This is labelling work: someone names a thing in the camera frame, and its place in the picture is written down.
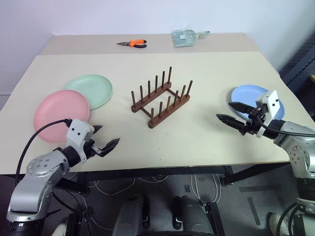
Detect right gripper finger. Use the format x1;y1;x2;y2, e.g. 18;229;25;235
216;114;247;135
228;101;257;115

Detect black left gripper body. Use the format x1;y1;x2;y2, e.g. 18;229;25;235
83;134;103;160

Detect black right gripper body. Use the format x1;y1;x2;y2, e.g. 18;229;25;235
245;107;266;135

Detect wooden dish rack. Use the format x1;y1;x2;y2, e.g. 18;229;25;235
131;66;193;129

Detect blue round plate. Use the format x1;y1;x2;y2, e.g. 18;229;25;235
230;85;286;121

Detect green round plate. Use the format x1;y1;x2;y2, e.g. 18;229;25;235
64;74;114;111

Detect pink round plate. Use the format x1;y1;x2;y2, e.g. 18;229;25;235
33;89;91;143

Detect dark rounded robot leg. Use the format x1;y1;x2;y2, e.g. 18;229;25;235
173;196;215;236
113;194;151;236

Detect black ribbed panel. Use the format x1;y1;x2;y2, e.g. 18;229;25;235
279;36;315;89

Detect green packaged cloth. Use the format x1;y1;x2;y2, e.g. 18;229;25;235
171;29;211;48

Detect white shoe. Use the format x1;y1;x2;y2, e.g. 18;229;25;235
268;212;284;235

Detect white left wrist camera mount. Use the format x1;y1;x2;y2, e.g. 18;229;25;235
65;119;95;158

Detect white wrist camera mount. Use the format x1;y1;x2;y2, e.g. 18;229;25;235
65;119;95;158
255;89;281;138

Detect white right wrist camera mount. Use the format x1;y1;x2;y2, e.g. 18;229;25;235
255;89;281;138

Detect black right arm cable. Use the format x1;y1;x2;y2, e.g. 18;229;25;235
258;115;315;137

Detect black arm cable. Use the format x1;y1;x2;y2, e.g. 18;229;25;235
15;118;72;184
258;115;315;137

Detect white floor cable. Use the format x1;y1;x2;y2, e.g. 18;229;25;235
93;173;138;197
190;173;221;204

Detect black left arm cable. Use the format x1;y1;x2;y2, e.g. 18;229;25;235
15;118;72;184

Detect orange handled pliers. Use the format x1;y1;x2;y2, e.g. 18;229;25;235
117;39;148;49

